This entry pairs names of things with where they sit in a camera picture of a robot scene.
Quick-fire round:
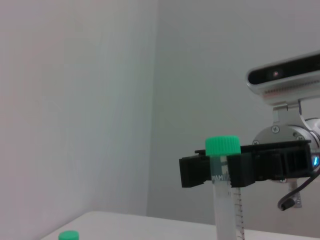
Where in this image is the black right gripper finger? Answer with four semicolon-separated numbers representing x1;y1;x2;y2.
225;144;256;188
178;148;213;189

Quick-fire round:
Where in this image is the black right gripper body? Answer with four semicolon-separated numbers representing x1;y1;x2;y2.
251;139;315;181

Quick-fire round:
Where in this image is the green capped clear test tube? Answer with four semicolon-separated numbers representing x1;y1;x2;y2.
205;135;245;240
58;230;80;240

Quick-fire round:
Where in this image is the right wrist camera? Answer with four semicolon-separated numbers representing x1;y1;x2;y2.
245;50;320;126

